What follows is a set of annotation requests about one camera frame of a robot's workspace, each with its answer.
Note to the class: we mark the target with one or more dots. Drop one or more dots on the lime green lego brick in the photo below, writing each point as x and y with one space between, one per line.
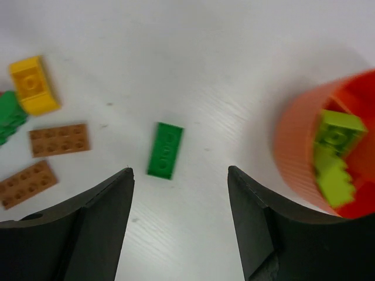
339 131

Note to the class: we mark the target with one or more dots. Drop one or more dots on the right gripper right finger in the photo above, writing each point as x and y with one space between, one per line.
279 239

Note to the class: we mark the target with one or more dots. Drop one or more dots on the brown lego plate upper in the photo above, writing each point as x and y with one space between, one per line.
59 140

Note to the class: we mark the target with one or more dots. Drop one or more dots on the brown lego plate lower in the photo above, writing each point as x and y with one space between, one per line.
27 183

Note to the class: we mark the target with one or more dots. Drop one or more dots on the long green lego brick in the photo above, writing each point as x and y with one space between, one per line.
12 115

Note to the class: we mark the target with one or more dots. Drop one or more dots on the small lime lego brick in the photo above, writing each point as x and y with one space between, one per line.
334 182

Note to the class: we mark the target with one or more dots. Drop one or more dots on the yellow curved lego brick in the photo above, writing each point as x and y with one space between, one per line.
33 89

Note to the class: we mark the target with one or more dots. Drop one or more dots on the brown lego plate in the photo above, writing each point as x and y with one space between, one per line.
27 183
59 140

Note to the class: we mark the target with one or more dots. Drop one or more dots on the green lego plate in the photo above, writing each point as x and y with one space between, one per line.
165 149

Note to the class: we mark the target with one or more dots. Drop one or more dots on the orange round divided container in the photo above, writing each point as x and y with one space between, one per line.
295 134

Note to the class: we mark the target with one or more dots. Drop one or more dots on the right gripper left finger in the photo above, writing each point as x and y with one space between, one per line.
78 239

